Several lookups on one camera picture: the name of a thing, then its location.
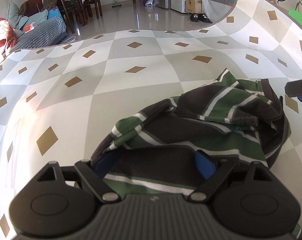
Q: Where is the green brown striped shirt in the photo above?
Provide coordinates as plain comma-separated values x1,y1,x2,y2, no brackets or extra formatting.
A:
91,69,291,196

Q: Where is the checkered diamond pattern tablecloth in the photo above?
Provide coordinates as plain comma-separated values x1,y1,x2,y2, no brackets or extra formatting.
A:
0,0,302,239

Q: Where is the white cloth covered counter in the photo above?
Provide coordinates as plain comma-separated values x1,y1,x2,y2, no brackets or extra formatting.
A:
202,0,235,23

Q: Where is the black slippers pair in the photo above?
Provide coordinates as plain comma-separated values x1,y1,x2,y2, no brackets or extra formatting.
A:
190,14,212,23

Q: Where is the brown cardboard box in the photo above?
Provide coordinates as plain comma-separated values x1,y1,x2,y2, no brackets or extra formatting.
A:
185,0,202,14

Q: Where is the checkered fabric sofa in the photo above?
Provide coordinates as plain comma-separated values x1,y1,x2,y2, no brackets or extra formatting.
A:
7,17,67,55

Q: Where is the red knitted cloth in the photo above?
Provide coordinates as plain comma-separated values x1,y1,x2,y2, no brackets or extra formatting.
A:
0,18,18,55

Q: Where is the dark wooden dining chair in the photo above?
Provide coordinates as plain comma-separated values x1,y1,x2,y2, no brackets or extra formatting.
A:
42,0,104,34

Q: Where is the plastic bag on floor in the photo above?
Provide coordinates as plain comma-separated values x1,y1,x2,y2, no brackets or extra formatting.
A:
143,0,158,8

